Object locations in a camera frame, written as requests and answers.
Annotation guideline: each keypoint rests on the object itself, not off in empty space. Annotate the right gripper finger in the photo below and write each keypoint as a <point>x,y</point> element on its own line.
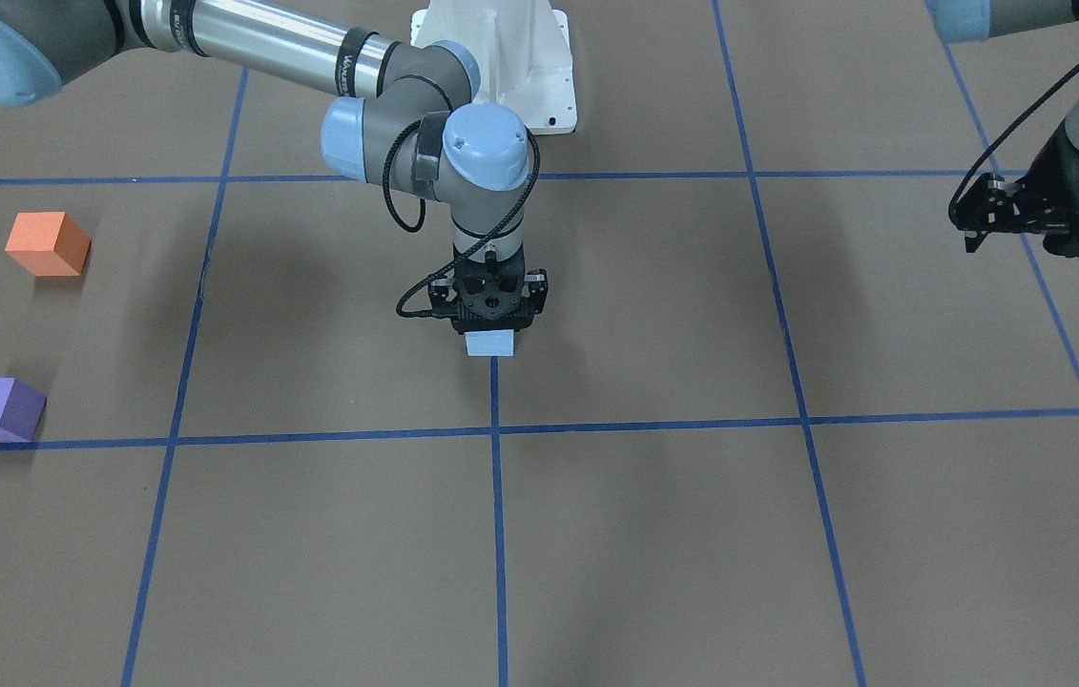
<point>443,299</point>
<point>537,289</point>

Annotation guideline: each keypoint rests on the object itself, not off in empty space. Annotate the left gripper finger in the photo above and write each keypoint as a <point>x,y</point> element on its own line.
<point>975,232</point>
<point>992,203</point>

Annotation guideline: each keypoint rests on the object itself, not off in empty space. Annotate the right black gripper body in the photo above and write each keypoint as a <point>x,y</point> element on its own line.
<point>536,289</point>

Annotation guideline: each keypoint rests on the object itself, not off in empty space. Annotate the light blue foam block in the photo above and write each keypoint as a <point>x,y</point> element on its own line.
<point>490,343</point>

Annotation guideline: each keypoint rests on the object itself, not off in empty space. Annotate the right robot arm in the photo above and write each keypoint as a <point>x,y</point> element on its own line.
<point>408,119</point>

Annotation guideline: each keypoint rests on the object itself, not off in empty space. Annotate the orange foam block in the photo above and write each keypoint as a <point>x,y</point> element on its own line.
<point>48,244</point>

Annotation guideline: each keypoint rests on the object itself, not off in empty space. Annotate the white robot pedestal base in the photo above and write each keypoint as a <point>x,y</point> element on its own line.
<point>524,52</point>

